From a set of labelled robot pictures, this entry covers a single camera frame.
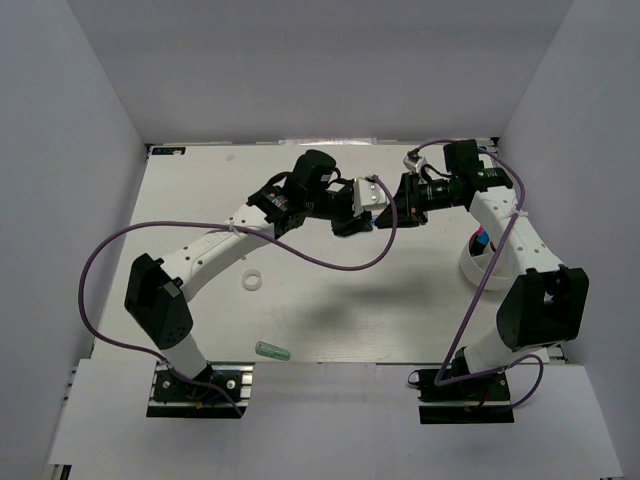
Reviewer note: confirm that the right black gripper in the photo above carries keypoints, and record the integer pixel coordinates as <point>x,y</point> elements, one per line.
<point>408,202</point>

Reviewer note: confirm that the blue black highlighter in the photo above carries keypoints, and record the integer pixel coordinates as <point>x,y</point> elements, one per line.
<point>484,241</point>

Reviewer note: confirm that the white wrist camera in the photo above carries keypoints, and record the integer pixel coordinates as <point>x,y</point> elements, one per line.
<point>368,196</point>
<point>414,162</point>

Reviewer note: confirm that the white round divided container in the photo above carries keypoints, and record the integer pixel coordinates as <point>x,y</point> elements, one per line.
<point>474,267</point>

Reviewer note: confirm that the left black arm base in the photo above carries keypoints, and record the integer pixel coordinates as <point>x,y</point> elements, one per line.
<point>173,398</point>

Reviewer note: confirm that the green translucent cap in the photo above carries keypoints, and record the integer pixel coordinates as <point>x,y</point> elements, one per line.
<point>271,351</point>

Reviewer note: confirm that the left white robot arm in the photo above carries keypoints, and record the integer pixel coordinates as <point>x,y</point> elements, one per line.
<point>159,290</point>

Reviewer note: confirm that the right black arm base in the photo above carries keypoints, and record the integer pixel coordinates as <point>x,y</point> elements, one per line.
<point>480,401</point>

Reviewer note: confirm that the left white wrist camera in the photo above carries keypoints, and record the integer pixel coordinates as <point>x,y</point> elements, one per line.
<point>368,196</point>

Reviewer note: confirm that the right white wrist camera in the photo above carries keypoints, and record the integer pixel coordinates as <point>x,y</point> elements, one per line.
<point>414,162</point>

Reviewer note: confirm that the left corner label sticker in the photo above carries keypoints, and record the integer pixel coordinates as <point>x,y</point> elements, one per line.
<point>168,150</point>

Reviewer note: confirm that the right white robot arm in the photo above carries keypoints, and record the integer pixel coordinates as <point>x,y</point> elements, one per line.
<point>545,299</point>

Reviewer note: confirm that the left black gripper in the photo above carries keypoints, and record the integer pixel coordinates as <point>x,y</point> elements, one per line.
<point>351,225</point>

